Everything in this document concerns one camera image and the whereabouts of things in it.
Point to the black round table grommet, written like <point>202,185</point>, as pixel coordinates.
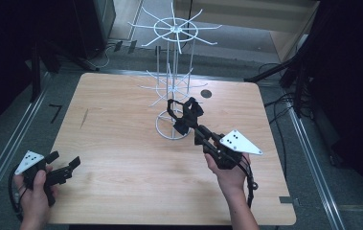
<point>206,93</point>

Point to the black metal stand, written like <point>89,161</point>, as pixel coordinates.
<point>265,75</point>
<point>35,76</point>

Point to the grey tape piece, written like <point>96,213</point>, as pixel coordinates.
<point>285,200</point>

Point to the person's right hand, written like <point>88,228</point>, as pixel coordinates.
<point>230,179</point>

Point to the person's left hand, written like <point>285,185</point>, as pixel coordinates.
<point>34,204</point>

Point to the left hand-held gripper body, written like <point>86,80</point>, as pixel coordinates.
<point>29,161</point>

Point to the aluminium floor rail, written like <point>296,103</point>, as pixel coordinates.
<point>310,166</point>
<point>10,140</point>

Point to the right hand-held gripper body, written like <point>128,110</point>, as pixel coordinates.
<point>239,142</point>

